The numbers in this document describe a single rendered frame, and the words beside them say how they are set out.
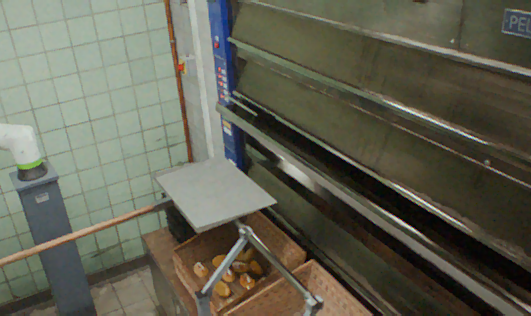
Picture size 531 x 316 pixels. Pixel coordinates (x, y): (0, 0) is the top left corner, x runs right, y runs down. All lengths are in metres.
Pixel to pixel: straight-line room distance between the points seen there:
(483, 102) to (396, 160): 0.40
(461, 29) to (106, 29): 2.26
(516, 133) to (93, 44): 2.47
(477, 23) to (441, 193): 0.48
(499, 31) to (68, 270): 2.33
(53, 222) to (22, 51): 1.00
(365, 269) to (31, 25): 2.19
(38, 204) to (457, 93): 1.99
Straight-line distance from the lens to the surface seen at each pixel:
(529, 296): 1.49
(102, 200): 3.63
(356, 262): 2.17
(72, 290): 3.07
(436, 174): 1.66
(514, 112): 1.42
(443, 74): 1.57
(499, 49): 1.43
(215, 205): 2.25
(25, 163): 2.72
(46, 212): 2.81
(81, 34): 3.29
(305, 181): 2.36
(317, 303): 1.73
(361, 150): 1.89
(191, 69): 3.14
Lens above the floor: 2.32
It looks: 29 degrees down
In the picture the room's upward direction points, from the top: 6 degrees counter-clockwise
